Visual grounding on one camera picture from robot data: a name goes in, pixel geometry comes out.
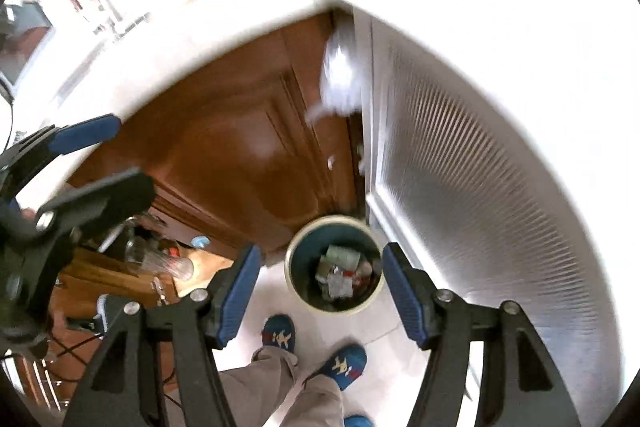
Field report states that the round trash bin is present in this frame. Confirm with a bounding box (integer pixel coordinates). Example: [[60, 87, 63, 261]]
[[284, 215, 384, 314]]

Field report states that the clear glass jar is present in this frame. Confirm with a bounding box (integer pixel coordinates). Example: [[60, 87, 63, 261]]
[[125, 236, 194, 281]]

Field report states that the brown wooden cabinet door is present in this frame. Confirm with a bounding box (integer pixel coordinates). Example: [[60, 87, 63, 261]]
[[70, 12, 359, 258]]

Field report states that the left beige trouser leg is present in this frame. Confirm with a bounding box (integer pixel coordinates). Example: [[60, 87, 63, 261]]
[[164, 345, 301, 427]]

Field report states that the beige trouser leg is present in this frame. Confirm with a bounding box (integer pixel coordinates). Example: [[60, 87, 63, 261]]
[[164, 345, 301, 427], [280, 375, 344, 427]]

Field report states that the left blue slipper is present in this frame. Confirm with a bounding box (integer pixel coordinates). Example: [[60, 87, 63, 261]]
[[262, 314, 296, 353]]

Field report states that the blue slipper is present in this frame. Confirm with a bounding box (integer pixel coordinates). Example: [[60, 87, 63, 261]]
[[262, 314, 296, 353], [307, 343, 368, 391]]

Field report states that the right blue slipper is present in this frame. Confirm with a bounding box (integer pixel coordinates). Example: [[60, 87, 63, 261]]
[[307, 343, 368, 391]]

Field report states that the right beige trouser leg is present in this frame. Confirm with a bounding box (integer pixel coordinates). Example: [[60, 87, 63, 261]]
[[280, 375, 344, 427]]

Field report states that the silver ribbed cabinet door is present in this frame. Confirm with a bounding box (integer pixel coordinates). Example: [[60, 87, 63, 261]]
[[355, 11, 622, 426]]

